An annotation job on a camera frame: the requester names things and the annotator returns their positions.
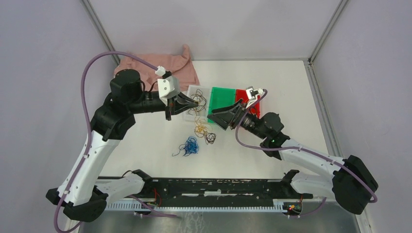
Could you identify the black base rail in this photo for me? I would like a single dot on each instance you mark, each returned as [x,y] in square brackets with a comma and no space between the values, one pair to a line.
[200,192]

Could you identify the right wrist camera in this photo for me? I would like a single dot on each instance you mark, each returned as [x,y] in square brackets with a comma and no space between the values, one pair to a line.
[253,95]

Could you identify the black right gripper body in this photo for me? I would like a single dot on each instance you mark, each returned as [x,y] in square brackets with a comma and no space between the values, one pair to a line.
[236,117]

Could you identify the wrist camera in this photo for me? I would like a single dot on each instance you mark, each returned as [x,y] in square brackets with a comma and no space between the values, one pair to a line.
[168,88]
[253,95]

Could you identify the clear plastic bin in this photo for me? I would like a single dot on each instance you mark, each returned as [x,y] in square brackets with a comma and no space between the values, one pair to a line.
[200,94]

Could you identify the green plastic bin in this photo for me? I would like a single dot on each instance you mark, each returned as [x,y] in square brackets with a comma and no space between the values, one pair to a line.
[221,97]

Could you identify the red plastic bin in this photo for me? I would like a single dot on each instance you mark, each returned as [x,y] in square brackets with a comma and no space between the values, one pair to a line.
[241,94]

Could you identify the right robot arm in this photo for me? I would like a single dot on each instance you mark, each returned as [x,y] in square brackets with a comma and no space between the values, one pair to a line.
[346,180]

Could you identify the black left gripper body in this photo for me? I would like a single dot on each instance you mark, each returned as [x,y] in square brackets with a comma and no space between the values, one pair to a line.
[171,106]

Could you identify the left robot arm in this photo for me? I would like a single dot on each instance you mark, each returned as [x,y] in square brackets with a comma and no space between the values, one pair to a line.
[79,196]

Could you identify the pink cloth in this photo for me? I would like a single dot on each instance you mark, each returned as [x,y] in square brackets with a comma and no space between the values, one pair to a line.
[181,67]

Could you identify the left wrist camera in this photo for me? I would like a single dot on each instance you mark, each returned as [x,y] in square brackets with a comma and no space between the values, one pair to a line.
[168,88]

